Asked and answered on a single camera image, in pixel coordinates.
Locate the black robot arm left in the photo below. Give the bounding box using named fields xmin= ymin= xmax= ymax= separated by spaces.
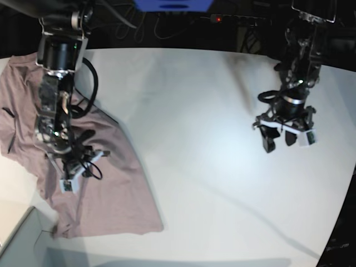
xmin=253 ymin=1 xmax=337 ymax=153

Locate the pink t-shirt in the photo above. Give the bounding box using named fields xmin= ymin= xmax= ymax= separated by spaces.
xmin=1 ymin=54 xmax=164 ymax=238

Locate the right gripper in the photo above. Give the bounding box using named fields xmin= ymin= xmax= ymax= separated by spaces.
xmin=47 ymin=143 xmax=110 ymax=180

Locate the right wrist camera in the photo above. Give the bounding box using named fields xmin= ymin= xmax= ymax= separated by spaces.
xmin=44 ymin=150 xmax=111 ymax=193

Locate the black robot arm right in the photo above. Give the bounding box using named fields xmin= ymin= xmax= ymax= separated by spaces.
xmin=34 ymin=1 xmax=109 ymax=182

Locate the blue box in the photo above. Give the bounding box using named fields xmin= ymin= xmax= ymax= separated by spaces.
xmin=134 ymin=0 xmax=213 ymax=12

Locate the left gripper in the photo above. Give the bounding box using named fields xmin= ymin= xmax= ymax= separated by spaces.
xmin=258 ymin=94 xmax=314 ymax=153

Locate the black power strip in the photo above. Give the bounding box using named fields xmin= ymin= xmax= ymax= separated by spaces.
xmin=210 ymin=14 xmax=271 ymax=27

